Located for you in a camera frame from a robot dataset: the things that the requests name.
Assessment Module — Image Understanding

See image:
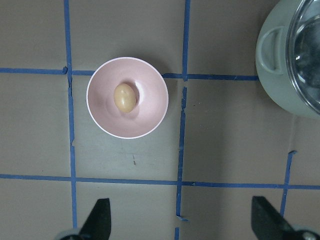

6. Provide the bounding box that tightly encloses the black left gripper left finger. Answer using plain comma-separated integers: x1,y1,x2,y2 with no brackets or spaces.
78,198,111,240

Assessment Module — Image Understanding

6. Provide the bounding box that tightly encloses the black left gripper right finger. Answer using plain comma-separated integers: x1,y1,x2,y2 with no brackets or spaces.
251,196,300,240

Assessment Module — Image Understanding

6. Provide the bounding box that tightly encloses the pink bowl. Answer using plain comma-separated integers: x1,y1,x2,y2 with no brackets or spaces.
86,57,169,139

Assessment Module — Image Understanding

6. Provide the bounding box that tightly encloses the beige egg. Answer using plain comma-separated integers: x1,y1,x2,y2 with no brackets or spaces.
113,83,137,113

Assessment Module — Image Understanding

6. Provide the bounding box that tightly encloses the pale green cooking pot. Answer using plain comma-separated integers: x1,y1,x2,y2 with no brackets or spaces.
255,0,320,119

